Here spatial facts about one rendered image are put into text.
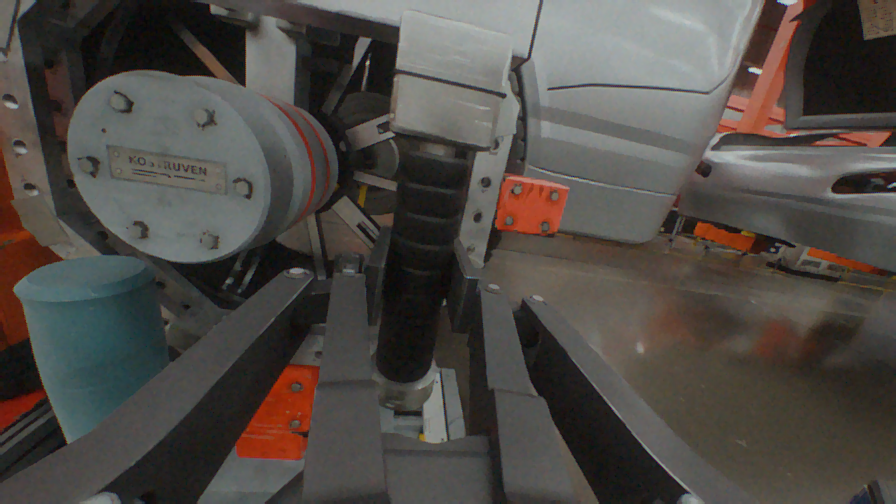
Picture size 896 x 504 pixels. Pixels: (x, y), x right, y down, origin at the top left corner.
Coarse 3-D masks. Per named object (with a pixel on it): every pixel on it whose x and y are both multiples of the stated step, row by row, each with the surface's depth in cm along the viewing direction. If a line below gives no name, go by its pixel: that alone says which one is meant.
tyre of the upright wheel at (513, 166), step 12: (108, 24) 34; (96, 36) 34; (84, 48) 34; (96, 48) 35; (84, 60) 35; (96, 60) 35; (84, 72) 35; (516, 84) 41; (516, 96) 42; (516, 120) 43; (516, 132) 43; (516, 144) 43; (516, 156) 44; (516, 168) 45; (492, 240) 48; (492, 252) 50; (216, 300) 46
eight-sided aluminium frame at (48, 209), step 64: (0, 0) 26; (64, 0) 28; (0, 64) 27; (64, 64) 31; (0, 128) 29; (64, 128) 33; (512, 128) 34; (64, 192) 33; (64, 256) 34; (128, 256) 39; (192, 320) 39
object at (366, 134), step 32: (128, 0) 33; (160, 0) 35; (128, 32) 35; (160, 32) 38; (192, 32) 37; (224, 32) 46; (96, 64) 35; (128, 64) 37; (160, 64) 41; (192, 64) 46; (224, 64) 39; (352, 64) 40; (352, 128) 42; (352, 160) 44; (352, 192) 50; (320, 224) 47; (352, 224) 47; (256, 256) 47; (288, 256) 65; (320, 256) 48; (224, 288) 46; (256, 288) 50
